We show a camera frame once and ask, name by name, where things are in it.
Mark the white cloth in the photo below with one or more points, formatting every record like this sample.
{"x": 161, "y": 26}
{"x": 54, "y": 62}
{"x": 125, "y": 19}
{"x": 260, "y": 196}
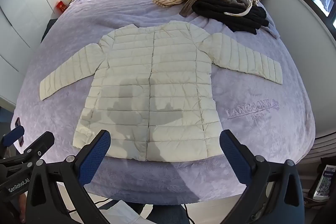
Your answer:
{"x": 126, "y": 214}

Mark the red box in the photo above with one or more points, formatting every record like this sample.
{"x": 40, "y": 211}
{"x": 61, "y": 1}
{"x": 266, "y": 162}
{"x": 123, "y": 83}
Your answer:
{"x": 61, "y": 6}

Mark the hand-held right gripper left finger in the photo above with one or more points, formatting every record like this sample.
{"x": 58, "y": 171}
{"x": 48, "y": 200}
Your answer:
{"x": 94, "y": 158}

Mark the white wardrobe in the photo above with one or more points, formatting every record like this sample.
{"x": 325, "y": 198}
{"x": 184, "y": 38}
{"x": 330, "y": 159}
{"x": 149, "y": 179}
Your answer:
{"x": 15, "y": 16}

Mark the lilac fleece blanket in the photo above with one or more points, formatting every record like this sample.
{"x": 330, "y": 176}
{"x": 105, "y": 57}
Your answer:
{"x": 262, "y": 121}

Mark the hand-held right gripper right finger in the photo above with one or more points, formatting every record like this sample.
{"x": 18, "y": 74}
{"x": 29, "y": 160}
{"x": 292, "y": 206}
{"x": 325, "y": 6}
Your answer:
{"x": 233, "y": 158}

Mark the black knit garment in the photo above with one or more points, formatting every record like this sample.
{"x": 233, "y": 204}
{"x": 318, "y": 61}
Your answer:
{"x": 225, "y": 11}

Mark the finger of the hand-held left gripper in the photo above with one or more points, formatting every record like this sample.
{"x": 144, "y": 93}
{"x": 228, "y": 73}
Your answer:
{"x": 42, "y": 142}
{"x": 13, "y": 134}

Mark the cream puffer jacket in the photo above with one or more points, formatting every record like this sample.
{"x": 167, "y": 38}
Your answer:
{"x": 170, "y": 77}

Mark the printed magazine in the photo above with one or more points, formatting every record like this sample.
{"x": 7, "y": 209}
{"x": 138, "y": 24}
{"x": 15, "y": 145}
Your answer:
{"x": 324, "y": 182}

